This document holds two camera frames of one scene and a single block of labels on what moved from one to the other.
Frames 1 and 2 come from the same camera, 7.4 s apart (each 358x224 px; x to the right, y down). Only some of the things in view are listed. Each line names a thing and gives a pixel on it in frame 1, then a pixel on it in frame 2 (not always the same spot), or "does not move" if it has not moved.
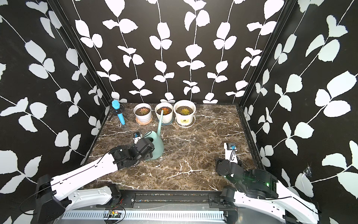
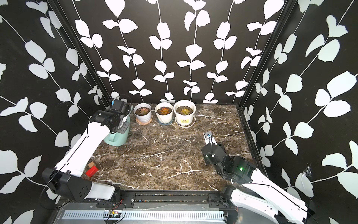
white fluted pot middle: x=167 y=108 does not move
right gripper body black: x=219 y=163 to x=204 y=157
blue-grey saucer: x=165 y=124 does not move
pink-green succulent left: x=144 y=110 does not move
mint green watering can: x=157 y=141 to x=120 y=137
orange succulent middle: x=166 y=110 does not move
